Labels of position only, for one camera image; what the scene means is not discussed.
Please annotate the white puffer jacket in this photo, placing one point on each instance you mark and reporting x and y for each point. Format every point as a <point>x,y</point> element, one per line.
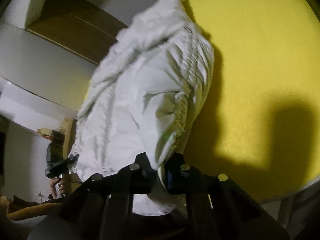
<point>144,98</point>

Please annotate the person left hand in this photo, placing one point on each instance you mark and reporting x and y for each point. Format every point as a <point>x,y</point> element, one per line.
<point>61,186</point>

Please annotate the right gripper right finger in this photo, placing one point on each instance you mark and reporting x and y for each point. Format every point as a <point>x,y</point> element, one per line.
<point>217,208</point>

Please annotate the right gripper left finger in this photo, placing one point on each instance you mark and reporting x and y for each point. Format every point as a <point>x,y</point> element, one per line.
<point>101,208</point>

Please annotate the cooking oil bottle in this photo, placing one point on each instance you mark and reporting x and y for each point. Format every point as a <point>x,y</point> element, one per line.
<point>46,133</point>

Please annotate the wooden wardrobe door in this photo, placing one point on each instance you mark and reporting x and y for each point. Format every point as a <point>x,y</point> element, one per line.
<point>79,27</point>

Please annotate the yellow towel blanket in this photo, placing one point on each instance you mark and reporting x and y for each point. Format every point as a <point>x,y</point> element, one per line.
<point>260,121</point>

